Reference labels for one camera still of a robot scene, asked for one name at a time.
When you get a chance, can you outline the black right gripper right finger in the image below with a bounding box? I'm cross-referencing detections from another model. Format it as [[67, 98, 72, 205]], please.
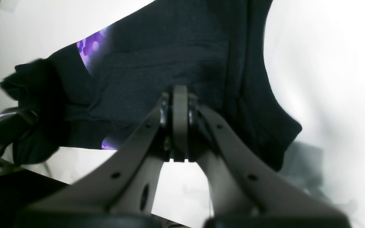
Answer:
[[187, 94, 350, 228]]

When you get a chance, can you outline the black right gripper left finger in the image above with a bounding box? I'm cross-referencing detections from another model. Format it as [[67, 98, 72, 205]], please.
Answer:
[[16, 85, 188, 228]]

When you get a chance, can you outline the black T-shirt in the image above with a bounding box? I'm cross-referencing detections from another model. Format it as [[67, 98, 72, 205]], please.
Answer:
[[0, 0, 302, 171]]

